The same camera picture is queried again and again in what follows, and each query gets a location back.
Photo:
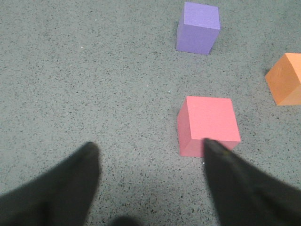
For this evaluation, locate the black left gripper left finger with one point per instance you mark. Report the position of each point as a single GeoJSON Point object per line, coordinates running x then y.
{"type": "Point", "coordinates": [60, 197]}

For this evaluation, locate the red foam cube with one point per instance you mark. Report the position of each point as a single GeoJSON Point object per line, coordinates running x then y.
{"type": "Point", "coordinates": [206, 117]}

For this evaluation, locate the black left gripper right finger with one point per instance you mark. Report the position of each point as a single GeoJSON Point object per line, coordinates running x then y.
{"type": "Point", "coordinates": [246, 196]}

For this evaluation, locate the orange foam cube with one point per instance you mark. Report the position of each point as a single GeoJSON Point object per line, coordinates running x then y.
{"type": "Point", "coordinates": [284, 80]}

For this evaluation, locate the purple foam cube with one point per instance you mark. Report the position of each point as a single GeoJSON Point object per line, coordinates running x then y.
{"type": "Point", "coordinates": [198, 28]}

